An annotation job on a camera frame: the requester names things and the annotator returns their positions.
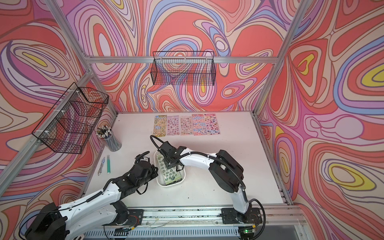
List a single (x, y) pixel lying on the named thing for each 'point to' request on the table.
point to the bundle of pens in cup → (104, 131)
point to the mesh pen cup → (113, 144)
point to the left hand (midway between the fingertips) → (161, 169)
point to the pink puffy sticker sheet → (173, 125)
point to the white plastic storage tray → (159, 178)
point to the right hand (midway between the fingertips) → (173, 165)
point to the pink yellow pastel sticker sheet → (212, 125)
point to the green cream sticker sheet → (170, 175)
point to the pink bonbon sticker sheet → (186, 126)
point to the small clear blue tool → (100, 170)
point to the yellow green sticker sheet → (160, 126)
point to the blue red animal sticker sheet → (199, 124)
